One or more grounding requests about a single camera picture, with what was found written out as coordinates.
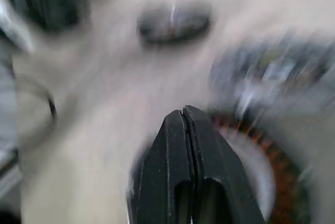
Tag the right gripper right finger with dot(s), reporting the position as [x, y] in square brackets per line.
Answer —
[217, 161]

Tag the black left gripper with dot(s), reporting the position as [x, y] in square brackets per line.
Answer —
[49, 1]

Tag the silver motor stator copper coils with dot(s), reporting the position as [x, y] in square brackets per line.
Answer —
[277, 156]

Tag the dark oval metal part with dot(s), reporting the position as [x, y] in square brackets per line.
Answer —
[162, 25]

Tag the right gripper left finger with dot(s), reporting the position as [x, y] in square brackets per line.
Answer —
[167, 156]

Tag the grey round motor cover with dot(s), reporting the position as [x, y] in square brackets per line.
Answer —
[274, 72]

